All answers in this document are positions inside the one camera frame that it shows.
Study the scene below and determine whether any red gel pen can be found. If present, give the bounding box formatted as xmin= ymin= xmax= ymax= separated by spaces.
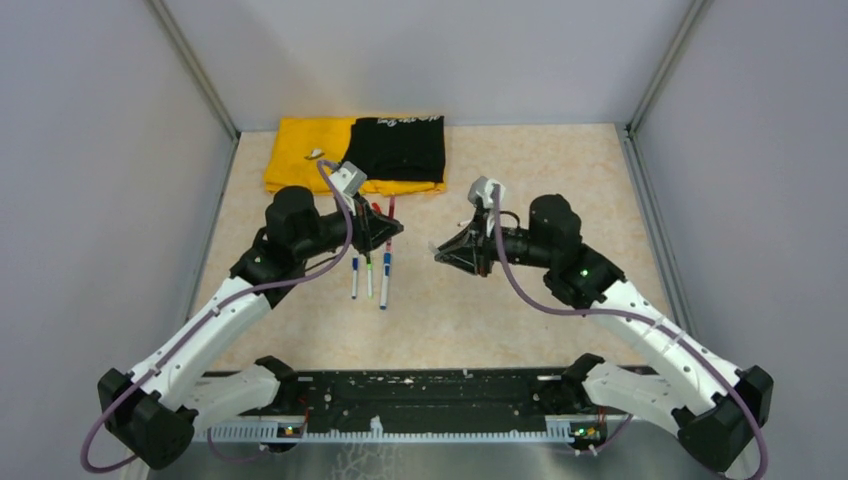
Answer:
xmin=385 ymin=196 xmax=396 ymax=255

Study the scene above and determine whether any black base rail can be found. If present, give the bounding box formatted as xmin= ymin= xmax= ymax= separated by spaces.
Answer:
xmin=211 ymin=367 xmax=631 ymax=445

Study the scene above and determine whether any white green-tipped pen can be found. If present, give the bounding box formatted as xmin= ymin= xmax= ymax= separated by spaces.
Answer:
xmin=365 ymin=256 xmax=374 ymax=298

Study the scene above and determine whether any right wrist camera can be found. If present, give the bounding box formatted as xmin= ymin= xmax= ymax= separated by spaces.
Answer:
xmin=467 ymin=176 xmax=504 ymax=237

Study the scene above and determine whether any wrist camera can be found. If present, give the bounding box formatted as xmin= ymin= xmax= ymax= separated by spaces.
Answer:
xmin=329 ymin=162 xmax=367 ymax=211
xmin=467 ymin=176 xmax=504 ymax=237

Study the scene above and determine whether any white blue-ended marker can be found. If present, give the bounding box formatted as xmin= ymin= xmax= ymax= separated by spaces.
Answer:
xmin=351 ymin=255 xmax=359 ymax=300

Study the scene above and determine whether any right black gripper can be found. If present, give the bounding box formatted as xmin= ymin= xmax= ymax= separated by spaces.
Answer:
xmin=436 ymin=206 xmax=554 ymax=276

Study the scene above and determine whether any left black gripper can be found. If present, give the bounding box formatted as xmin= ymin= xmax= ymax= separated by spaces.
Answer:
xmin=295 ymin=192 xmax=403 ymax=261

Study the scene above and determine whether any black folded shirt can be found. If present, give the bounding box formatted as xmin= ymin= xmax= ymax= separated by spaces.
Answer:
xmin=343 ymin=115 xmax=446 ymax=183

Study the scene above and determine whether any yellow folded shirt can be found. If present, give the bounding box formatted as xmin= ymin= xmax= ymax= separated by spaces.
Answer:
xmin=263 ymin=117 xmax=447 ymax=197

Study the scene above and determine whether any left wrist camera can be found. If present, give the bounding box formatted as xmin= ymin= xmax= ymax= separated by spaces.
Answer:
xmin=329 ymin=162 xmax=367 ymax=211

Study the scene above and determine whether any large white blue marker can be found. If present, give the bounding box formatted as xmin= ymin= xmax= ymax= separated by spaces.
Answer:
xmin=379 ymin=251 xmax=392 ymax=310

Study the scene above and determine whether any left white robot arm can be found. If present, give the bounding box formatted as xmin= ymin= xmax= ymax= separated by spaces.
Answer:
xmin=80 ymin=186 xmax=404 ymax=473

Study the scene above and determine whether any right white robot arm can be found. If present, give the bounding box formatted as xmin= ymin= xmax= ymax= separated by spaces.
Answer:
xmin=434 ymin=194 xmax=774 ymax=479

